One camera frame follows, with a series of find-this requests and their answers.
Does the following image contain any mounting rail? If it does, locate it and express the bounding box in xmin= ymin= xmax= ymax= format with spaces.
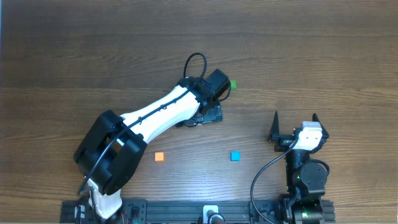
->
xmin=60 ymin=198 xmax=336 ymax=224

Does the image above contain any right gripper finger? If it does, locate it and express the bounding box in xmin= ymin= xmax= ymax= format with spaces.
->
xmin=312 ymin=113 xmax=330 ymax=140
xmin=269 ymin=111 xmax=280 ymax=142

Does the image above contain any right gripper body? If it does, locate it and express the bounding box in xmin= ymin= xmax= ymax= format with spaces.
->
xmin=273 ymin=133 xmax=297 ymax=153

